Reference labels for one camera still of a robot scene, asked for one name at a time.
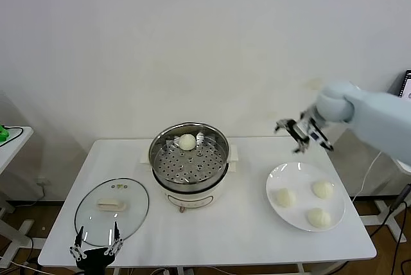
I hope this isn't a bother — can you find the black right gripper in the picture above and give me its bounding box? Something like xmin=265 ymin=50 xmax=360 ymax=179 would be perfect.
xmin=274 ymin=112 xmax=322 ymax=155

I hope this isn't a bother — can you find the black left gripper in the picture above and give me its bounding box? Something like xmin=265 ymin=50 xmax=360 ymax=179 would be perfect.
xmin=69 ymin=222 xmax=125 ymax=275

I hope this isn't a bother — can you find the white steamed baozi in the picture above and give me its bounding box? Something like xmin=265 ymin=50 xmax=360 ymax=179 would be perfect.
xmin=178 ymin=133 xmax=197 ymax=151
xmin=311 ymin=180 xmax=335 ymax=199
xmin=275 ymin=188 xmax=297 ymax=208
xmin=307 ymin=208 xmax=333 ymax=231

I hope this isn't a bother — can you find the perforated steel steamer basket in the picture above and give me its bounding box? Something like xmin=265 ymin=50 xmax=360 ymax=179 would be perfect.
xmin=140 ymin=122 xmax=241 ymax=193

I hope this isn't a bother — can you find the round glass pot lid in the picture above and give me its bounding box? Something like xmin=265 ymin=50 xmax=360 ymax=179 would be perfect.
xmin=74 ymin=177 xmax=150 ymax=247

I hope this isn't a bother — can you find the white round plate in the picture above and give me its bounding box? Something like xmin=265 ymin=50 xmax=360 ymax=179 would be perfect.
xmin=265 ymin=161 xmax=347 ymax=233

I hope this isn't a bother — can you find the cream electric cooker pot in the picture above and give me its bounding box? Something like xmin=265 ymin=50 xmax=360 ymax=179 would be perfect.
xmin=143 ymin=159 xmax=239 ymax=214

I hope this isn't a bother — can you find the open black laptop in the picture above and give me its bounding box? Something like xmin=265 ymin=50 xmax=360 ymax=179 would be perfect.
xmin=395 ymin=69 xmax=411 ymax=98

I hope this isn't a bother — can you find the thin white cable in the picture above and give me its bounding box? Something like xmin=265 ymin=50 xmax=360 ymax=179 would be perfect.
xmin=351 ymin=151 xmax=383 ymax=202

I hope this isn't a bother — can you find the thick black cable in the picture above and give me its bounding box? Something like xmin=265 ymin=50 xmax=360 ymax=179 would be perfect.
xmin=365 ymin=184 xmax=411 ymax=244

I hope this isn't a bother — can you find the thin black cable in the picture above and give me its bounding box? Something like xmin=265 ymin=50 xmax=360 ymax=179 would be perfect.
xmin=4 ymin=126 xmax=25 ymax=141

